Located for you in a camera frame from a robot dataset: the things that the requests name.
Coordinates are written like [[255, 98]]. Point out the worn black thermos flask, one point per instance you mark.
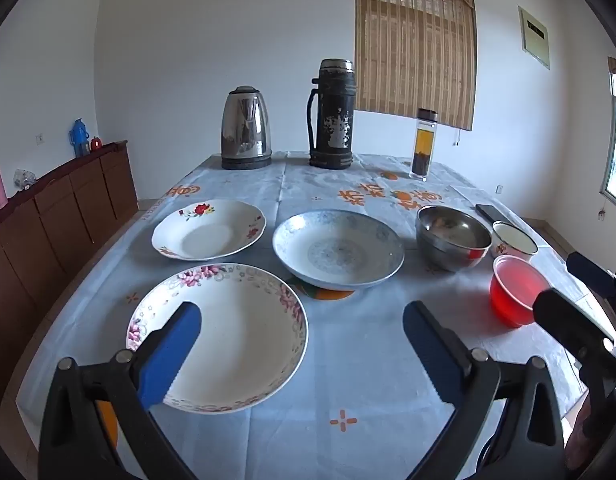
[[333, 115]]

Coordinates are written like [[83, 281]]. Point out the stainless steel bowl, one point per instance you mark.
[[452, 240]]

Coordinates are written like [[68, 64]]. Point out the wooden sideboard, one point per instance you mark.
[[53, 220]]

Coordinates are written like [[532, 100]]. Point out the stainless steel electric kettle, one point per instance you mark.
[[245, 125]]

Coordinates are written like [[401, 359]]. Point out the blue patterned plate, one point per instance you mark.
[[338, 250]]

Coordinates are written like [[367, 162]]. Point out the clear plastic bag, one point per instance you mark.
[[24, 179]]

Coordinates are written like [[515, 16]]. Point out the red plastic bowl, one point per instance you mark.
[[515, 295]]

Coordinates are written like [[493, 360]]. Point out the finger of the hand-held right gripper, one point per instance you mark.
[[562, 312], [590, 272]]

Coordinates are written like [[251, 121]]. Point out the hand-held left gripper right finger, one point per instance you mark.
[[432, 355]]

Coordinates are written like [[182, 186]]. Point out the black smartphone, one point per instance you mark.
[[492, 213]]

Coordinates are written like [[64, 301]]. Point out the pink flower white plate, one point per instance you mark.
[[248, 330]]

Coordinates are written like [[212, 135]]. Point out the small red object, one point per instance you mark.
[[96, 145]]

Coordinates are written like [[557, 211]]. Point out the glass tea bottle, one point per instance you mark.
[[422, 150]]

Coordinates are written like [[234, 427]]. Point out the blue thermos jug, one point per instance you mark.
[[79, 137]]

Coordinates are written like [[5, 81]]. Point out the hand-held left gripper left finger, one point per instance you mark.
[[173, 355]]

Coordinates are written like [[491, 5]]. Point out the white wall panel box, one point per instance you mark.
[[534, 37]]

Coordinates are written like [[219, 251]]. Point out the red flower white plate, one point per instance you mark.
[[208, 232]]

